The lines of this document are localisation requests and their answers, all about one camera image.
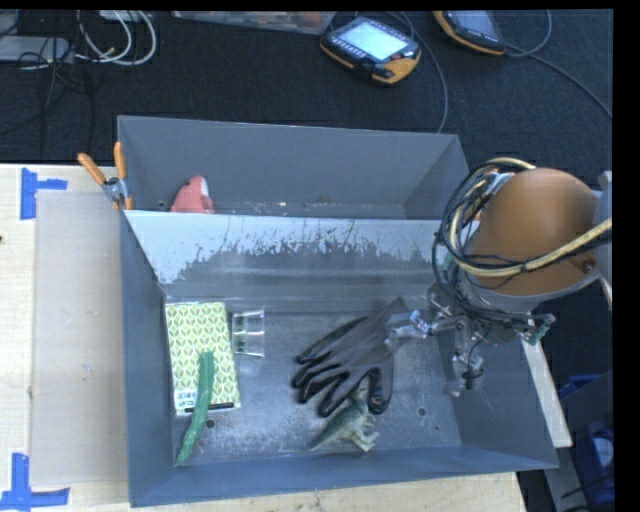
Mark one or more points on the green patterned flat box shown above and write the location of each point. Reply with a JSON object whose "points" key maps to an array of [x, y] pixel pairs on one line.
{"points": [[192, 330]]}

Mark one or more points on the pink plush toy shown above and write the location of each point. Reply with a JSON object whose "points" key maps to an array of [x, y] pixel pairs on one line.
{"points": [[192, 197]]}

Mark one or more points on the grey metal bin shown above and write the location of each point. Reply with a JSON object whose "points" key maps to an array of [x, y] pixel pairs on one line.
{"points": [[310, 260]]}

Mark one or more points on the clear plastic piece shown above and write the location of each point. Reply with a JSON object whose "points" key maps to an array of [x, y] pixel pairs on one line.
{"points": [[248, 332]]}

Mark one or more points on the pale wood flat board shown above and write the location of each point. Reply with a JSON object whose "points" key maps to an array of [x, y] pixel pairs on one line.
{"points": [[75, 340]]}

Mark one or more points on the black and grey work glove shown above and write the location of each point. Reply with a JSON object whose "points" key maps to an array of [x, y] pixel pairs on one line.
{"points": [[350, 355]]}

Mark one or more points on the green toy bean pod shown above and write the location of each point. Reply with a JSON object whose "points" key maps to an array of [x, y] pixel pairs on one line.
{"points": [[202, 395]]}

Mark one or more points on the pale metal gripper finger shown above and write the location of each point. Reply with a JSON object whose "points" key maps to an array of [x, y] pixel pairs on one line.
{"points": [[462, 375], [407, 327]]}

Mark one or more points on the green toy dinosaur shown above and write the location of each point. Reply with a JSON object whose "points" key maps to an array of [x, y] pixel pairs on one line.
{"points": [[347, 425]]}

